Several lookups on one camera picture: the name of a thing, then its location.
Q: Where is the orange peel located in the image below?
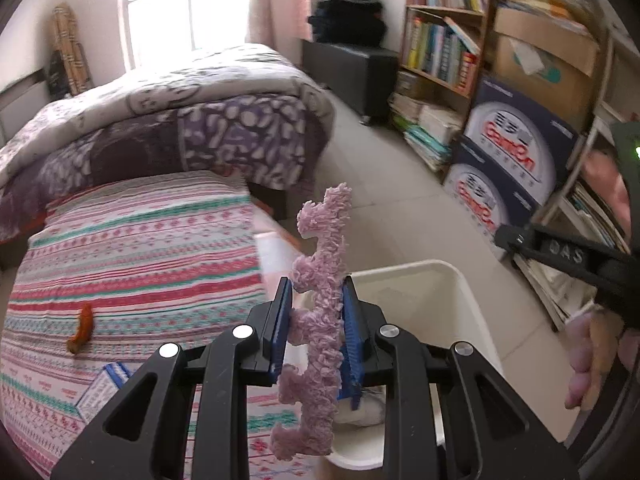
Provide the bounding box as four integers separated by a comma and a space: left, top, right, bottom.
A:
66, 304, 94, 356

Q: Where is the pink fuzzy foam puzzle piece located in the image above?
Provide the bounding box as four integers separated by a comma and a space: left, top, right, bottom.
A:
270, 183, 352, 460

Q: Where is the blue-white paper ball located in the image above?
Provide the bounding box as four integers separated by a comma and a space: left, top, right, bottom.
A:
334, 386, 386, 427

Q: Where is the white plastic trash bin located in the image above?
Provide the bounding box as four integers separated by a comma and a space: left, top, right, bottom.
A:
328, 260, 502, 479

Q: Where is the right hand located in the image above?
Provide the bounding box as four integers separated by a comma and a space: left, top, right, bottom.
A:
564, 150, 639, 411

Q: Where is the white paper card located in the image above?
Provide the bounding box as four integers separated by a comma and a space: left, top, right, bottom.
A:
76, 362, 131, 425

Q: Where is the lower Ganten water carton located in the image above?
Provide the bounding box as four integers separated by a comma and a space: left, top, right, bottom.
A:
444, 140, 539, 260

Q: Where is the ganten water carton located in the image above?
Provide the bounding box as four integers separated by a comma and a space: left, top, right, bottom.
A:
444, 140, 539, 260
464, 76, 578, 205

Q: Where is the upper Ganten water carton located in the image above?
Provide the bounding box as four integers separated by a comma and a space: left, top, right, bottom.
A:
464, 76, 578, 205

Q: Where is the striped patterned tablecloth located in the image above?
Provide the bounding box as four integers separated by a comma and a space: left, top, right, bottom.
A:
1, 171, 300, 479

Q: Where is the stack of books on floor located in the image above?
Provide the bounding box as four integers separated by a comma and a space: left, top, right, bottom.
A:
388, 70, 466, 174

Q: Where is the black storage bench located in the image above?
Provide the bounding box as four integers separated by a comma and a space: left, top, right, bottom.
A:
302, 40, 399, 125

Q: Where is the wooden bookshelf with books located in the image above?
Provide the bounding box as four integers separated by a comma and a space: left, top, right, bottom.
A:
396, 0, 495, 114

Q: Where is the grey padded bed headboard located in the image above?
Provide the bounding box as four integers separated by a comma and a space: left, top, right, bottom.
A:
0, 68, 51, 145

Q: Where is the pile of black clothes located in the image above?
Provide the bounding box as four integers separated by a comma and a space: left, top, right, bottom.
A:
307, 0, 387, 48

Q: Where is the plaid coat on rack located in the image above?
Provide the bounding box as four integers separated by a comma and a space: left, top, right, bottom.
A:
47, 3, 93, 101

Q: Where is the window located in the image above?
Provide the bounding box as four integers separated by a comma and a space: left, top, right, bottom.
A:
118, 0, 250, 72

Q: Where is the white wire rack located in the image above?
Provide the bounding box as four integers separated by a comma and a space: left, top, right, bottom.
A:
508, 29, 640, 334

